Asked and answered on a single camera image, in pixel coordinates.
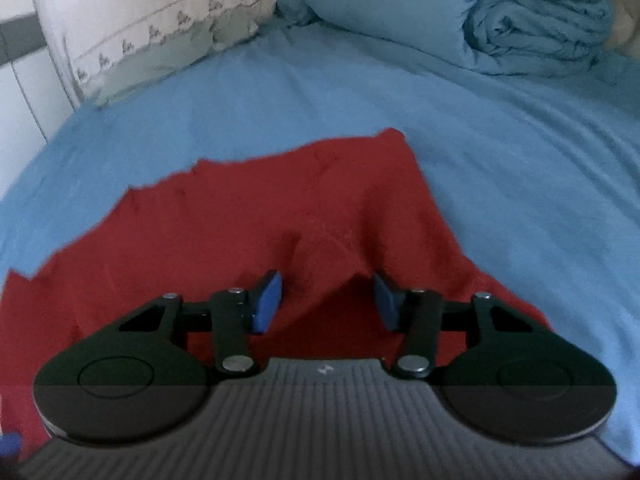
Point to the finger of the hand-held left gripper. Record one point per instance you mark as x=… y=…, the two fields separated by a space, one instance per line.
x=10 y=444

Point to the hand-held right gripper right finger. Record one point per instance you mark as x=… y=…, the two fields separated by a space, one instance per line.
x=387 y=305

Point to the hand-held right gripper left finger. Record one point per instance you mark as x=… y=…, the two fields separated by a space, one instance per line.
x=265 y=305

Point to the red cloth garment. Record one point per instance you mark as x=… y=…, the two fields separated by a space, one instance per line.
x=250 y=220

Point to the blue bed sheet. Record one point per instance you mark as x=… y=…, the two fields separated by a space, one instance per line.
x=525 y=170

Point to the folded blue quilt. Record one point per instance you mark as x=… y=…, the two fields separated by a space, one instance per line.
x=450 y=15

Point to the white embroidered pillow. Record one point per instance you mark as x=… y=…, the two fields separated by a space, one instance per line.
x=150 y=10

